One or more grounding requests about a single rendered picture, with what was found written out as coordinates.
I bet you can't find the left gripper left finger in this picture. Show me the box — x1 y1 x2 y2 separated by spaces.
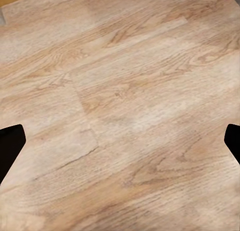
0 124 26 184

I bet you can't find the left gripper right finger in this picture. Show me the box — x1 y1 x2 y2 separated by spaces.
224 123 240 164

